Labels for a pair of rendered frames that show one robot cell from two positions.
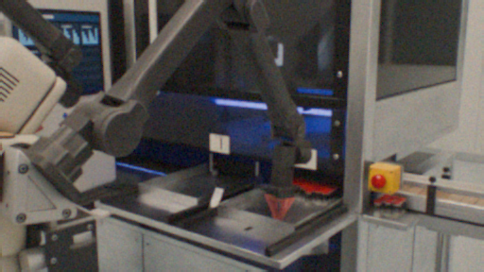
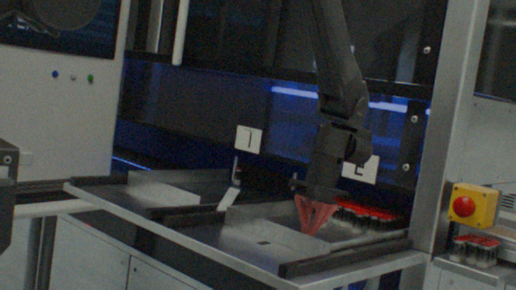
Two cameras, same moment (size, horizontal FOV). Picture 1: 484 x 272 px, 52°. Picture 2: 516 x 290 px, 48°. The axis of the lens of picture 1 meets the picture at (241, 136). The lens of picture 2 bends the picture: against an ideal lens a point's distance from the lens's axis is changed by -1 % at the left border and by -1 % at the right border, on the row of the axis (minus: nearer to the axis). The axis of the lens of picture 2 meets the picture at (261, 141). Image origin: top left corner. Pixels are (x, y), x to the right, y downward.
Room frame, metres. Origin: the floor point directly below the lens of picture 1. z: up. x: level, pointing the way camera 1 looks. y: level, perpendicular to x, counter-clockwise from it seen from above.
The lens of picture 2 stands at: (0.23, -0.06, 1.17)
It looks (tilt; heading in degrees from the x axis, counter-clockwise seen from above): 6 degrees down; 4
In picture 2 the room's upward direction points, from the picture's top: 8 degrees clockwise
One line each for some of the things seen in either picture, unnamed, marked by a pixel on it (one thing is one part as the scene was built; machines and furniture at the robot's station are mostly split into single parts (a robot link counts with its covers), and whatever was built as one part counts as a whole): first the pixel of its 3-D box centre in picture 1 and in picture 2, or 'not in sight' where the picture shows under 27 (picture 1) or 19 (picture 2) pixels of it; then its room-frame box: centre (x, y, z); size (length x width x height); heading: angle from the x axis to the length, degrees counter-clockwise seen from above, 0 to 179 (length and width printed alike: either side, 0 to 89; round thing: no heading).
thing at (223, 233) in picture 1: (228, 206); (243, 218); (1.47, 0.04, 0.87); 0.70 x 0.48 x 0.02; 52
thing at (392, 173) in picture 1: (385, 178); (474, 205); (1.36, -0.41, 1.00); 0.08 x 0.07 x 0.07; 142
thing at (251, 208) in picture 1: (287, 203); (326, 224); (1.42, -0.14, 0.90); 0.34 x 0.26 x 0.04; 142
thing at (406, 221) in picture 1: (393, 215); (478, 266); (1.38, -0.44, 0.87); 0.14 x 0.13 x 0.02; 142
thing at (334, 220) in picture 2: (302, 194); (351, 217); (1.49, -0.19, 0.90); 0.18 x 0.02 x 0.05; 52
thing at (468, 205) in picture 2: (378, 180); (464, 206); (1.32, -0.38, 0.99); 0.04 x 0.04 x 0.04; 52
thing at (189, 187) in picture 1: (202, 183); (216, 187); (1.63, 0.13, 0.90); 0.34 x 0.26 x 0.04; 142
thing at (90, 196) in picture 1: (87, 199); (61, 188); (1.69, 0.55, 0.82); 0.40 x 0.14 x 0.02; 151
